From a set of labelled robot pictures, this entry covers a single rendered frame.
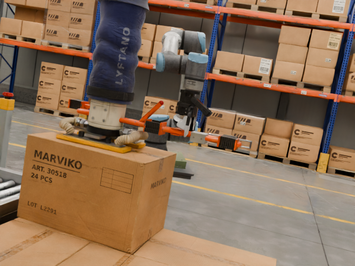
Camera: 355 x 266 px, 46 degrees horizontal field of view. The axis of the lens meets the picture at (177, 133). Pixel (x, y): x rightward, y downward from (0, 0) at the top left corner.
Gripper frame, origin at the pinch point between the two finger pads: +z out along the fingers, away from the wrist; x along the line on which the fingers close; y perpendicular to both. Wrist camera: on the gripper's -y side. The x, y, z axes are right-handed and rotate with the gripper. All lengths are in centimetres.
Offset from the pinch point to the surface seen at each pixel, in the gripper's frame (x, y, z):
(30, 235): 34, 52, 53
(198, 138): 3.4, -5.7, 0.4
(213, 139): 3.2, -12.3, -0.8
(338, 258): -206, -105, 108
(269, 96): -841, 33, -22
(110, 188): 22.6, 24.2, 27.1
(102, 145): 15.4, 34.6, 11.2
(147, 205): 12.3, 9.8, 33.5
